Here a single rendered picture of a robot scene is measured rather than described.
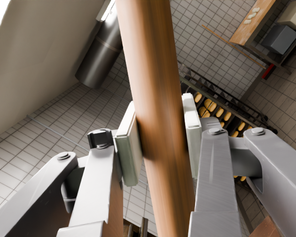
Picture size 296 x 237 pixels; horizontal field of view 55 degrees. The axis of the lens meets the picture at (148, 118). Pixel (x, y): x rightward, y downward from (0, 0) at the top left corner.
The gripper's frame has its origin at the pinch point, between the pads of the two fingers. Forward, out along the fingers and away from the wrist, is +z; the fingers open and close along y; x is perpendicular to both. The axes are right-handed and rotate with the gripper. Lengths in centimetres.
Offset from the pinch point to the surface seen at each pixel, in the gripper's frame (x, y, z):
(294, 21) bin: -19, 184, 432
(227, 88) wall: -121, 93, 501
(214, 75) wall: -95, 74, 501
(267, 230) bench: -147, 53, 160
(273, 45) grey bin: -49, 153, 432
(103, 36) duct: 4, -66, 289
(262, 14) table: -3, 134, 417
